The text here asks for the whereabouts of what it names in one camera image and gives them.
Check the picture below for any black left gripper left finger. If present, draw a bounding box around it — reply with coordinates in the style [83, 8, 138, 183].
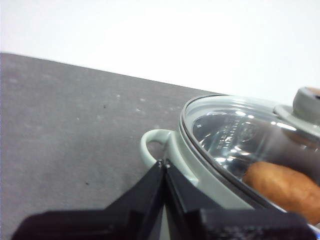
[11, 159, 168, 240]

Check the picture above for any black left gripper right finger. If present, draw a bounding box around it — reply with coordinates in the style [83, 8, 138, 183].
[164, 164, 318, 240]

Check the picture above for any brown potato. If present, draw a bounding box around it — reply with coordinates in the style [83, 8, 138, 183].
[242, 161, 320, 225]

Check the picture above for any glass lid with green knob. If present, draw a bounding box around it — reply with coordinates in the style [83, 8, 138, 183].
[178, 86, 320, 213]

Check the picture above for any pale green electric steamer pot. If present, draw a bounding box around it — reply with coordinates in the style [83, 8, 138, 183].
[139, 129, 278, 240]

